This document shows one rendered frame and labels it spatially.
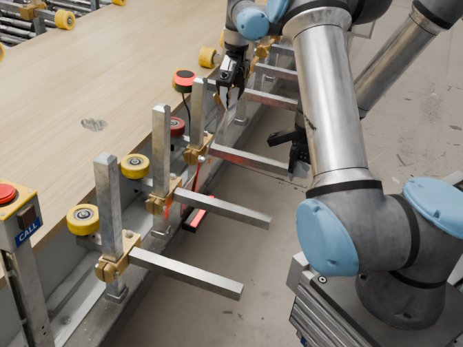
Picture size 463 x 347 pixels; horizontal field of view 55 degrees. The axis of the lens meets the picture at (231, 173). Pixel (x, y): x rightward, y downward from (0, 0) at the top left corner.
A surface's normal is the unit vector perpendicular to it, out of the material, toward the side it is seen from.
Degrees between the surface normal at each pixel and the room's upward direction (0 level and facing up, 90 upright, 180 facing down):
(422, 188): 8
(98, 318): 0
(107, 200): 90
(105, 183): 90
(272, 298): 0
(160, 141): 90
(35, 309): 90
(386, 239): 55
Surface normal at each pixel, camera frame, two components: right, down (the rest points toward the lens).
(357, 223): 0.11, -0.34
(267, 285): 0.10, -0.80
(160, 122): -0.33, 0.53
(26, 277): 0.94, 0.27
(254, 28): 0.22, 0.59
